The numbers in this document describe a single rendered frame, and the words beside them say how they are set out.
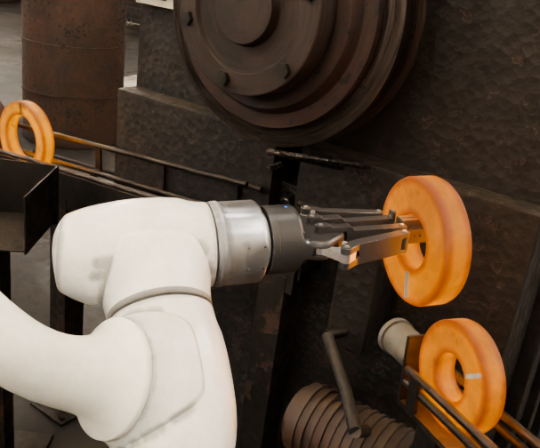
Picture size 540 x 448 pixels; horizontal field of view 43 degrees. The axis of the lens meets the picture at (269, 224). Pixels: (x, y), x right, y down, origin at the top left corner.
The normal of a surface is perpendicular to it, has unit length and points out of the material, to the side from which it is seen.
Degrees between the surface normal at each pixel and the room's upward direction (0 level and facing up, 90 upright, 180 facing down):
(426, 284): 93
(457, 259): 80
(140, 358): 41
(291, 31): 90
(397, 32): 90
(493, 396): 72
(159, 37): 90
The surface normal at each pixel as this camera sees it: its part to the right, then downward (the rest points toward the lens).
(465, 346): -0.94, 0.01
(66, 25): 0.07, 0.38
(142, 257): 0.12, -0.44
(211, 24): -0.59, 0.23
